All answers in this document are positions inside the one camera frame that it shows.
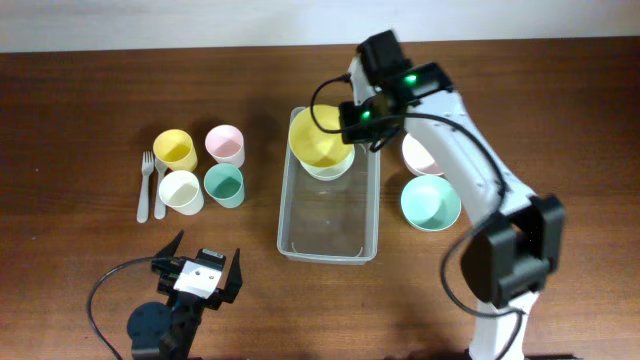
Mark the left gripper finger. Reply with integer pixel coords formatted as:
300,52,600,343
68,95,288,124
154,230,184,259
217,248,243,304

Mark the yellow bowl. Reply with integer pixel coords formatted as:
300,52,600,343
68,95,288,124
288,105,353,168

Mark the cream white cup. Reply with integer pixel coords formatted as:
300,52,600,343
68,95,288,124
160,170,204,216

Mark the pink bowl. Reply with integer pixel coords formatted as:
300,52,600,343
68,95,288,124
401,134,443,176

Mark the white bowl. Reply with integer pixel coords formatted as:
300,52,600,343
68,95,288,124
300,147,355,181

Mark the green cup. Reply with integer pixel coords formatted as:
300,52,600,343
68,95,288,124
203,163,245,208

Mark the green bowl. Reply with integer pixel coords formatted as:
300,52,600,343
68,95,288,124
400,175,462,232

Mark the yellow cup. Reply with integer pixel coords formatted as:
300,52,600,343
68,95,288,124
153,129,198,172

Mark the pink cup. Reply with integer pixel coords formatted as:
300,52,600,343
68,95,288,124
205,125,245,168

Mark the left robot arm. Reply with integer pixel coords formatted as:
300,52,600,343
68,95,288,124
127,232,243,359

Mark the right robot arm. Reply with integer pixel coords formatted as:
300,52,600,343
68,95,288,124
339,30,566,359

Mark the clear plastic container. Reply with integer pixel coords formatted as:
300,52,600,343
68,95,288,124
276,105,382,266

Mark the white plastic spoon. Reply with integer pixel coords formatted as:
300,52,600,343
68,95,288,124
154,158,168,220

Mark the white plastic fork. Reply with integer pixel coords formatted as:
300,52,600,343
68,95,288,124
136,151,154,223

